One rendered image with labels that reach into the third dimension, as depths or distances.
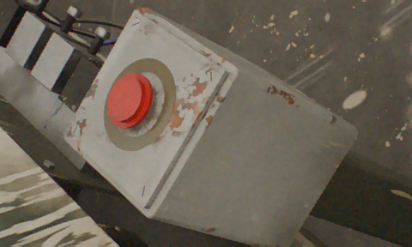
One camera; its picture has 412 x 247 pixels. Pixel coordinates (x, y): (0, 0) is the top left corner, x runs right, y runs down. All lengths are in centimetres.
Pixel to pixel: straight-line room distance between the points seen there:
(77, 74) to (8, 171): 14
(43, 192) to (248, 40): 104
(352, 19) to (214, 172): 111
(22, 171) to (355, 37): 94
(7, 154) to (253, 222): 31
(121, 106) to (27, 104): 42
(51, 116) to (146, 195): 41
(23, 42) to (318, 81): 79
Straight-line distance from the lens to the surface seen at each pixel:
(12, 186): 86
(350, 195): 82
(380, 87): 164
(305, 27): 177
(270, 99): 63
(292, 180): 70
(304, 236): 145
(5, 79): 109
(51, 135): 100
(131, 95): 62
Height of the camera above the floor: 137
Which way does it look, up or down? 48 degrees down
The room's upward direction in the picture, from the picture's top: 68 degrees counter-clockwise
